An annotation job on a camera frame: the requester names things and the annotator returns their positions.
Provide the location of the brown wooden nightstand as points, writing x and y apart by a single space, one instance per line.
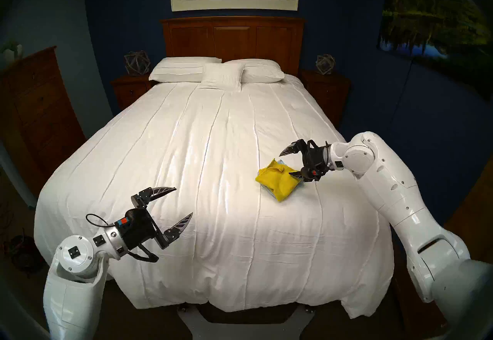
327 92
129 90

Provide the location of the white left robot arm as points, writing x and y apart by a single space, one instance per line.
75 256

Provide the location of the yellow hand towel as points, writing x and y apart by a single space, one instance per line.
277 185

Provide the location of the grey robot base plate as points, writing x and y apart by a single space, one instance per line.
188 324

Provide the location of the brown wooden dresser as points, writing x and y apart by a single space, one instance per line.
38 112

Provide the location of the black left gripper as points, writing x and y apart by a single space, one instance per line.
134 227

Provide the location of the large white pillow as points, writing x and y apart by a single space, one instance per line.
262 71
177 69

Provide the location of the forest lake poster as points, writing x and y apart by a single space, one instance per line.
423 15

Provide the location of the brown wooden headboard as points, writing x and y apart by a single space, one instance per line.
231 40

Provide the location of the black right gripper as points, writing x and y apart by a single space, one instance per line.
316 160

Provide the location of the light blue hand towel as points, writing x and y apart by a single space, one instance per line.
269 190

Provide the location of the small square white pillow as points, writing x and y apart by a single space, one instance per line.
223 77

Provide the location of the bed with white comforter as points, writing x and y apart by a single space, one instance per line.
192 131

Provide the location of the small white plant pot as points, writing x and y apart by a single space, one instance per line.
11 54

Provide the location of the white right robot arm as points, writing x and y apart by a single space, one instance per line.
385 181

